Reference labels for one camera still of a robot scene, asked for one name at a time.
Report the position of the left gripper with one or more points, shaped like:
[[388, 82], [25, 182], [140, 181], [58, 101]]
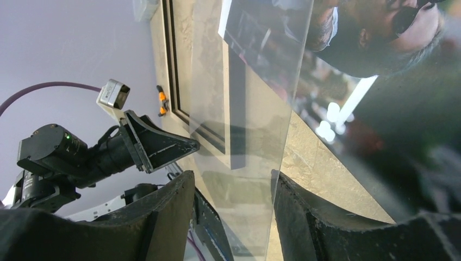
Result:
[[54, 153]]

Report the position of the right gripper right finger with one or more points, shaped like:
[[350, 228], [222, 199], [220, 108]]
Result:
[[312, 228]]

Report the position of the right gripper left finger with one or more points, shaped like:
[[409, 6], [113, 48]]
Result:
[[154, 227]]

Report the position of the clear acrylic sheet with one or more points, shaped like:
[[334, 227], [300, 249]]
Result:
[[248, 126]]

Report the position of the printed photo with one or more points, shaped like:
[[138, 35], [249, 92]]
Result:
[[377, 81]]

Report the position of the black wooden picture frame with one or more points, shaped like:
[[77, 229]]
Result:
[[206, 79]]

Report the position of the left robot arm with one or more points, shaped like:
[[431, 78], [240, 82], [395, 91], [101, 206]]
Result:
[[34, 191]]

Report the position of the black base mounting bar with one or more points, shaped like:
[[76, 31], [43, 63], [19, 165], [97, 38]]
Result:
[[206, 239]]

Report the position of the clear plastic organizer box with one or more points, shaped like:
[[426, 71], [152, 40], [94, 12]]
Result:
[[144, 9]]

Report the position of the orange handled pliers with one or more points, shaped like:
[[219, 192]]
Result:
[[164, 107]]

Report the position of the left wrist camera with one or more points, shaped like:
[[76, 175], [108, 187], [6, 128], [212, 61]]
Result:
[[112, 98]]

